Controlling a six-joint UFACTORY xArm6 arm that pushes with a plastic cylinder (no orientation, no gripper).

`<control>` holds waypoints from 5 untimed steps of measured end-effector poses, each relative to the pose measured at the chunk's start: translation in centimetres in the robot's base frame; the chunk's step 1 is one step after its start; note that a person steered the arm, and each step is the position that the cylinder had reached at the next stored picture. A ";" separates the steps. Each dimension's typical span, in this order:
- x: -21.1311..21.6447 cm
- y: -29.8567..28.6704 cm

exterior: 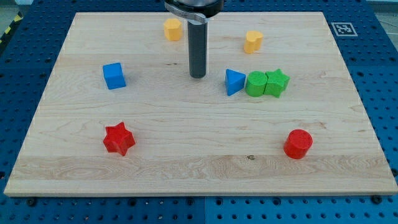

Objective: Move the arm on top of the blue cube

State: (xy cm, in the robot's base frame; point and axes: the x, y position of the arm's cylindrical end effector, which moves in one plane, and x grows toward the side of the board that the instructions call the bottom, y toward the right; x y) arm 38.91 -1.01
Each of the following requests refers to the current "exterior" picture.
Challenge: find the yellow black hazard tape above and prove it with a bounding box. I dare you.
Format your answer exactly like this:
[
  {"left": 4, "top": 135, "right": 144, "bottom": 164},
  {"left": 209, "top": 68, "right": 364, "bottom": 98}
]
[{"left": 1, "top": 11, "right": 24, "bottom": 45}]

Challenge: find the black robot arm flange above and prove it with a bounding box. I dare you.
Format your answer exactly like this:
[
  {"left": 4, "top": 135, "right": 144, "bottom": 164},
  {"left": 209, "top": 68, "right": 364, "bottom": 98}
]
[{"left": 164, "top": 0, "right": 224, "bottom": 24}]

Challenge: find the light wooden board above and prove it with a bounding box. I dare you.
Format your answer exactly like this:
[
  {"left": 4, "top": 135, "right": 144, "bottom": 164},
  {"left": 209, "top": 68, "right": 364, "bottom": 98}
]
[{"left": 4, "top": 12, "right": 397, "bottom": 197}]

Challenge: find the white fiducial marker tag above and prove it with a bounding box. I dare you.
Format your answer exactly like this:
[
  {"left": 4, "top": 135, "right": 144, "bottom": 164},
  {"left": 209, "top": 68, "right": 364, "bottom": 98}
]
[{"left": 331, "top": 22, "right": 358, "bottom": 37}]

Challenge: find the yellow heart block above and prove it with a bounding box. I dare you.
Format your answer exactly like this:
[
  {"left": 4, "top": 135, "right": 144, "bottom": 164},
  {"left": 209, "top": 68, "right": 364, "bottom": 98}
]
[{"left": 243, "top": 30, "right": 264, "bottom": 54}]

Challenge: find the blue cube block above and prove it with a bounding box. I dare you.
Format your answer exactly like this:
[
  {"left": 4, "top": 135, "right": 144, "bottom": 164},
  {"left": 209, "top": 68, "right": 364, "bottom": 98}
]
[{"left": 103, "top": 62, "right": 126, "bottom": 90}]

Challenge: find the green star block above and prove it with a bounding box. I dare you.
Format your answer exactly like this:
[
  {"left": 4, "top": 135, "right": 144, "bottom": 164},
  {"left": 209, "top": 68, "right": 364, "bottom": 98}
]
[{"left": 264, "top": 69, "right": 290, "bottom": 98}]

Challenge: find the blue triangle block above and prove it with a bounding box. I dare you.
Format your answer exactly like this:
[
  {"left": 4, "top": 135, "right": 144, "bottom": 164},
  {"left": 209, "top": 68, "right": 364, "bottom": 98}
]
[{"left": 224, "top": 69, "right": 246, "bottom": 96}]

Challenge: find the red star block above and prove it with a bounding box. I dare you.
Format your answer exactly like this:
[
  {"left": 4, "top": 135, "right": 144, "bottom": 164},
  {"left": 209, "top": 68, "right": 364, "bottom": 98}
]
[{"left": 103, "top": 122, "right": 136, "bottom": 156}]

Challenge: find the green cylinder block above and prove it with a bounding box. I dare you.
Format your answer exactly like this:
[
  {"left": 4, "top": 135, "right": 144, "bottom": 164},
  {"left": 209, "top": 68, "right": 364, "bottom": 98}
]
[{"left": 245, "top": 71, "right": 268, "bottom": 97}]

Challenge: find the red cylinder block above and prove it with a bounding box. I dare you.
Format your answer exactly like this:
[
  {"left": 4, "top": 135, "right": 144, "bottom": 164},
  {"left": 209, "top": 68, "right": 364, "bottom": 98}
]
[{"left": 284, "top": 129, "right": 313, "bottom": 159}]

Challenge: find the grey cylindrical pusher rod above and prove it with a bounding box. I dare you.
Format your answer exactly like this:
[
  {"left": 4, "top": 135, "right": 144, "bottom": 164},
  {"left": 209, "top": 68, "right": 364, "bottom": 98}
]
[{"left": 187, "top": 21, "right": 208, "bottom": 78}]

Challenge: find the yellow hexagon block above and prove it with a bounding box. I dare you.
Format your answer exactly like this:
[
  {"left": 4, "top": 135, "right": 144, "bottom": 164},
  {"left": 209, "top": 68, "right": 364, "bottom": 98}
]
[{"left": 164, "top": 19, "right": 183, "bottom": 41}]

